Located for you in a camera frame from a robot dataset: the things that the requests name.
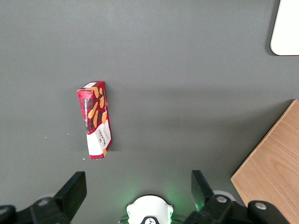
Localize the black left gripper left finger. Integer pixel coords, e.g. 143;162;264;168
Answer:
30;171;87;224

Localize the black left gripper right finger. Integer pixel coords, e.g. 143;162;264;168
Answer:
184;170;235;224

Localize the wooden drawer cabinet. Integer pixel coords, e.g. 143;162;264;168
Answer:
230;99;299;224

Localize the cream plastic tray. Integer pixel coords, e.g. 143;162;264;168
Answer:
270;0;299;56

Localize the red cookie box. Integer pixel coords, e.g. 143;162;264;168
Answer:
77;81;113;160

